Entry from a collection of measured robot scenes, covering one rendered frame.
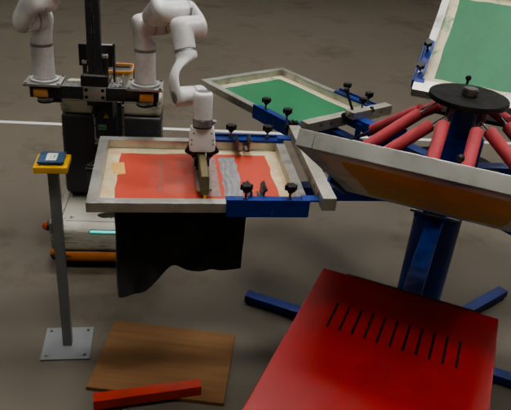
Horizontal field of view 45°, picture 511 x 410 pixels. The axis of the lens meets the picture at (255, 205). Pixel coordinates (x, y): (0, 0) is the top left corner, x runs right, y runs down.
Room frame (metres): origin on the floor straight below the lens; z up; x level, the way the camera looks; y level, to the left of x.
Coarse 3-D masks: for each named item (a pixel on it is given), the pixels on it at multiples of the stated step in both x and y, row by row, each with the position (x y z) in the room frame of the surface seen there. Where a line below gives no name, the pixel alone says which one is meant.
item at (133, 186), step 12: (120, 180) 2.10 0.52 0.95; (132, 180) 2.10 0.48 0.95; (144, 180) 2.11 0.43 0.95; (216, 180) 2.17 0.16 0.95; (252, 180) 2.20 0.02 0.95; (264, 180) 2.21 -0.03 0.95; (120, 192) 2.00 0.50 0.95; (132, 192) 2.01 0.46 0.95; (144, 192) 2.02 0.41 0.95; (216, 192) 2.07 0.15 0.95; (276, 192) 2.11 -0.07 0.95
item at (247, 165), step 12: (120, 156) 2.30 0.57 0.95; (132, 156) 2.31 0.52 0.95; (144, 156) 2.32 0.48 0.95; (156, 156) 2.33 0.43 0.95; (168, 156) 2.35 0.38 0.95; (180, 156) 2.36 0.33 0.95; (216, 156) 2.39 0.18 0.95; (228, 156) 2.40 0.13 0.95; (240, 156) 2.41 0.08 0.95; (252, 156) 2.42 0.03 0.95; (132, 168) 2.20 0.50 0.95; (144, 168) 2.21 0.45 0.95; (216, 168) 2.27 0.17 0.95; (240, 168) 2.29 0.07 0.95; (252, 168) 2.30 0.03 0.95; (264, 168) 2.31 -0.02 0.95
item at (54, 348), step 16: (64, 160) 2.22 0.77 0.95; (48, 176) 2.19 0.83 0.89; (64, 240) 2.23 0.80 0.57; (64, 256) 2.20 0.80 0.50; (64, 272) 2.19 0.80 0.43; (64, 288) 2.19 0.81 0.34; (64, 304) 2.19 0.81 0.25; (64, 320) 2.19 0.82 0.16; (48, 336) 2.24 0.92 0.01; (64, 336) 2.19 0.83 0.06; (80, 336) 2.26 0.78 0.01; (48, 352) 2.13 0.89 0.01; (64, 352) 2.14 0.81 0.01; (80, 352) 2.15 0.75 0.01
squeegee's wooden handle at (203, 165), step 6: (198, 156) 2.18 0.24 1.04; (204, 156) 2.16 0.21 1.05; (198, 162) 2.17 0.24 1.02; (204, 162) 2.11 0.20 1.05; (198, 168) 2.16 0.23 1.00; (204, 168) 2.05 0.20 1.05; (204, 174) 2.01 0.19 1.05; (204, 180) 1.99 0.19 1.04; (204, 186) 1.99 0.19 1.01; (204, 192) 1.99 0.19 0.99
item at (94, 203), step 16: (112, 144) 2.38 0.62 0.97; (128, 144) 2.39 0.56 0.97; (144, 144) 2.40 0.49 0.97; (160, 144) 2.42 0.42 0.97; (176, 144) 2.43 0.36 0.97; (224, 144) 2.46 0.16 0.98; (240, 144) 2.48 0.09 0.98; (256, 144) 2.49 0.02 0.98; (272, 144) 2.50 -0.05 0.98; (96, 160) 2.17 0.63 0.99; (288, 160) 2.33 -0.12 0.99; (96, 176) 2.04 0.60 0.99; (288, 176) 2.19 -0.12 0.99; (96, 192) 1.92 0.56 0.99; (304, 192) 2.06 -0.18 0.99; (96, 208) 1.84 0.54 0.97; (112, 208) 1.85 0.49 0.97; (128, 208) 1.86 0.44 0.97; (144, 208) 1.87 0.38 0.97; (160, 208) 1.88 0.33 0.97; (176, 208) 1.89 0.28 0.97; (192, 208) 1.90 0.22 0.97; (208, 208) 1.91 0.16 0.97; (224, 208) 1.92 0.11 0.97
